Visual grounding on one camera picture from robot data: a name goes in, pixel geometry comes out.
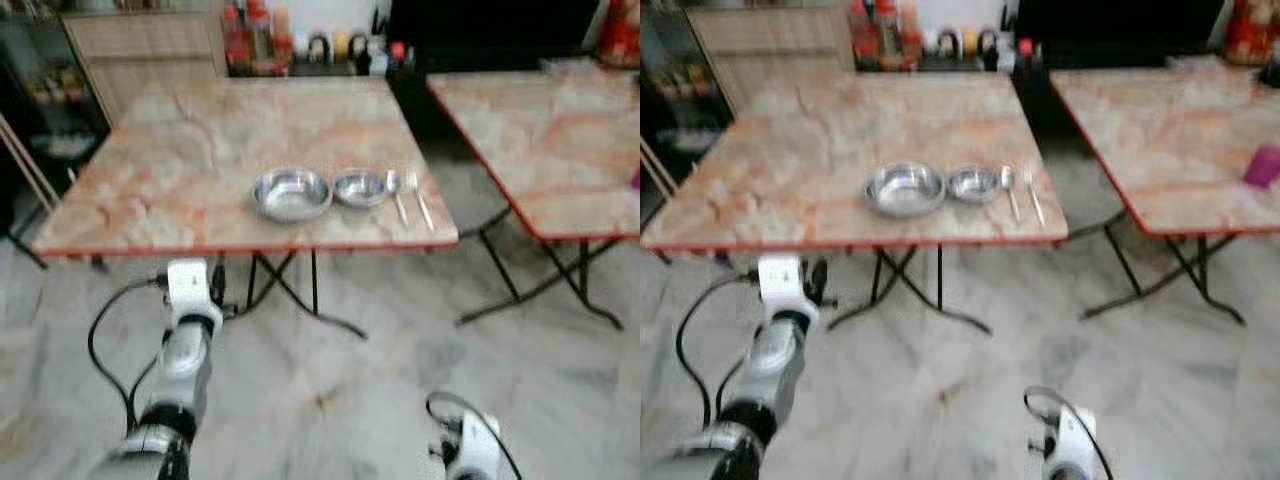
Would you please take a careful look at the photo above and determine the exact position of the large steel bowl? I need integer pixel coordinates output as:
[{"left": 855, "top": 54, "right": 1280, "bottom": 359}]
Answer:
[
  {"left": 865, "top": 161, "right": 947, "bottom": 220},
  {"left": 252, "top": 166, "right": 333, "bottom": 224}
]

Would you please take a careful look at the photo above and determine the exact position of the marble top folding table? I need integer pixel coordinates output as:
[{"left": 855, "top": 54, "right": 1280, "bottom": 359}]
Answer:
[
  {"left": 30, "top": 77, "right": 460, "bottom": 341},
  {"left": 1049, "top": 63, "right": 1280, "bottom": 327},
  {"left": 427, "top": 68, "right": 641, "bottom": 332},
  {"left": 640, "top": 71, "right": 1070, "bottom": 337}
]

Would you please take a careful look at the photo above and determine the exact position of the small steel bowl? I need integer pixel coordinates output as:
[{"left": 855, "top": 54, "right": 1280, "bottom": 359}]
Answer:
[
  {"left": 946, "top": 165, "right": 1002, "bottom": 206},
  {"left": 332, "top": 168, "right": 389, "bottom": 209}
]

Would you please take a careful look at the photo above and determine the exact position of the steel spoon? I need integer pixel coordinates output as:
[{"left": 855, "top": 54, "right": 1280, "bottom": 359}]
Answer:
[
  {"left": 385, "top": 169, "right": 411, "bottom": 227},
  {"left": 1000, "top": 165, "right": 1022, "bottom": 223}
]

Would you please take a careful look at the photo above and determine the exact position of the steel fork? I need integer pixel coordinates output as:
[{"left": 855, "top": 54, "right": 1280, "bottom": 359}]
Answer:
[
  {"left": 1020, "top": 167, "right": 1048, "bottom": 228},
  {"left": 405, "top": 171, "right": 437, "bottom": 233}
]

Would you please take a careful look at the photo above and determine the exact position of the light wooden cabinet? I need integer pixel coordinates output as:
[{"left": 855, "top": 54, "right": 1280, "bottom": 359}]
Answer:
[
  {"left": 686, "top": 3, "right": 858, "bottom": 116},
  {"left": 63, "top": 8, "right": 229, "bottom": 126}
]

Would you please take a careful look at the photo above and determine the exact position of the black display shelf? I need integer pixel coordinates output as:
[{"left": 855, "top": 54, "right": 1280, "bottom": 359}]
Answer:
[
  {"left": 640, "top": 8, "right": 743, "bottom": 196},
  {"left": 0, "top": 15, "right": 111, "bottom": 201}
]

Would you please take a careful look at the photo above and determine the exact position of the red laughing buddha statue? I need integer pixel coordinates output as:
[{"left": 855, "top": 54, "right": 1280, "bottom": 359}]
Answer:
[
  {"left": 599, "top": 0, "right": 641, "bottom": 70},
  {"left": 1224, "top": 0, "right": 1280, "bottom": 67}
]

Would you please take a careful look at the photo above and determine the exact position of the black flat television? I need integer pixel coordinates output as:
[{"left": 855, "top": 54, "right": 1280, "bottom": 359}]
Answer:
[
  {"left": 388, "top": 0, "right": 603, "bottom": 63},
  {"left": 1014, "top": 0, "right": 1228, "bottom": 61}
]

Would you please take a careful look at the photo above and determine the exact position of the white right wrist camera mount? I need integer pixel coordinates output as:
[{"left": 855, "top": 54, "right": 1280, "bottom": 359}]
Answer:
[
  {"left": 1044, "top": 407, "right": 1101, "bottom": 480},
  {"left": 444, "top": 410, "right": 507, "bottom": 480}
]

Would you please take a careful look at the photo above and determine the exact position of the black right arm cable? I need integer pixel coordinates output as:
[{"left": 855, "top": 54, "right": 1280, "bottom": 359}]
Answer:
[
  {"left": 426, "top": 391, "right": 522, "bottom": 480},
  {"left": 1023, "top": 385, "right": 1114, "bottom": 480}
]

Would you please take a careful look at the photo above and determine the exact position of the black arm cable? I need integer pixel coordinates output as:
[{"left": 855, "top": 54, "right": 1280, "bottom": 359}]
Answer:
[
  {"left": 426, "top": 391, "right": 522, "bottom": 480},
  {"left": 1023, "top": 385, "right": 1114, "bottom": 480},
  {"left": 87, "top": 277, "right": 167, "bottom": 433},
  {"left": 675, "top": 271, "right": 761, "bottom": 429}
]

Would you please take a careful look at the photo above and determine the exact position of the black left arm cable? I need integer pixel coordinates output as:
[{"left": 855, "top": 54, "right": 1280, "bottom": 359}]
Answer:
[
  {"left": 87, "top": 277, "right": 167, "bottom": 433},
  {"left": 675, "top": 271, "right": 761, "bottom": 429}
]

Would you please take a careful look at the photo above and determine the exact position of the light wooden frame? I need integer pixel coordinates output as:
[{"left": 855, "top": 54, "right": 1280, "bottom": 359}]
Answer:
[
  {"left": 0, "top": 113, "right": 63, "bottom": 213},
  {"left": 640, "top": 138, "right": 683, "bottom": 203}
]

